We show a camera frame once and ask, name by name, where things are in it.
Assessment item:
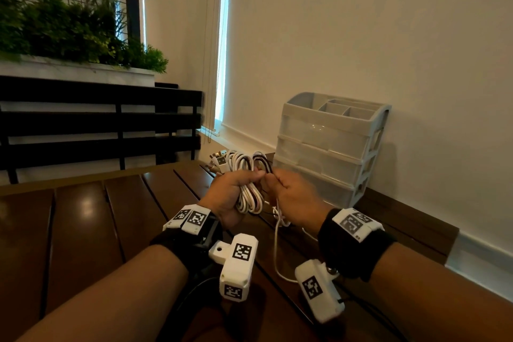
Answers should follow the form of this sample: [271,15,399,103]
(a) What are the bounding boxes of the person's left hand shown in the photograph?
[198,170,267,230]

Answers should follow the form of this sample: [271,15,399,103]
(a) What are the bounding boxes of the person's right hand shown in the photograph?
[261,171,334,234]

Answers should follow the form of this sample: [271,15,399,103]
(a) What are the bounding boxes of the white cable bundle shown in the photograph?
[208,150,300,284]

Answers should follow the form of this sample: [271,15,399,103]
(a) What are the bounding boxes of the person's left forearm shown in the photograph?
[16,244,189,342]

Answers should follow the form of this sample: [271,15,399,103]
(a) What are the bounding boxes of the person's right forearm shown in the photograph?
[368,242,513,342]

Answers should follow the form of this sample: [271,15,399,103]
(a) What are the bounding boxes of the translucent plastic drawer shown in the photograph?
[275,137,364,188]
[273,159,356,209]
[279,115,372,151]

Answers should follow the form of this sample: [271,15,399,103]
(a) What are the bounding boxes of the white left wrist marker block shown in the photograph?
[162,204,213,236]

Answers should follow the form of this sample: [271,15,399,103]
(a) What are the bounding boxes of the white wrist marker block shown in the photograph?
[162,204,213,236]
[332,208,385,243]

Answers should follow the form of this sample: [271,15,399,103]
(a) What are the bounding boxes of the grey plastic drawer organizer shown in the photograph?
[273,92,392,209]

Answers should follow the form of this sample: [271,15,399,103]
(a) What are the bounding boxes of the white right wrist marker block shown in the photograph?
[332,208,385,243]

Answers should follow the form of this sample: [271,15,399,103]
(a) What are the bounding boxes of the black left wristband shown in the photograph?
[150,213,223,275]

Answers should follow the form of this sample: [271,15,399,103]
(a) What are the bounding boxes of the black wristband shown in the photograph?
[318,209,397,282]
[150,213,223,275]

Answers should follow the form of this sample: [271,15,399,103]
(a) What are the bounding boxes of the black right wristband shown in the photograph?
[318,209,397,282]

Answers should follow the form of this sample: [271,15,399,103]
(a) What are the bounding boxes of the window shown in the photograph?
[213,0,232,123]

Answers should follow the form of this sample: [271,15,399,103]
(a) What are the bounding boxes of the black slatted bench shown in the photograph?
[0,75,204,185]

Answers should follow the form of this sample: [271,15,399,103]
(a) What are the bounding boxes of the white planter box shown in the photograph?
[0,54,156,88]

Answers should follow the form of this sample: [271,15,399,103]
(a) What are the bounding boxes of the green plants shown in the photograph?
[0,0,169,74]

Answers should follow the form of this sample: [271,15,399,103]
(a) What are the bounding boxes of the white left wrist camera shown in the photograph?
[208,234,259,303]

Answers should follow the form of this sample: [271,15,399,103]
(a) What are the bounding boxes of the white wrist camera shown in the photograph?
[208,234,259,303]
[294,259,345,324]

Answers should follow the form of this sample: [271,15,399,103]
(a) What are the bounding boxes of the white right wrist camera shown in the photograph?
[294,259,345,324]

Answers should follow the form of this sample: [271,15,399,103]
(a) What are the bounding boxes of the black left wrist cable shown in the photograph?
[157,271,222,342]

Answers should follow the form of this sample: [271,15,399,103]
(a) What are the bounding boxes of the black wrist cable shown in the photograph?
[337,297,407,342]
[157,271,222,342]

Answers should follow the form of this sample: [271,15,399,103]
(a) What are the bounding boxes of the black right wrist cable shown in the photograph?
[337,297,407,342]

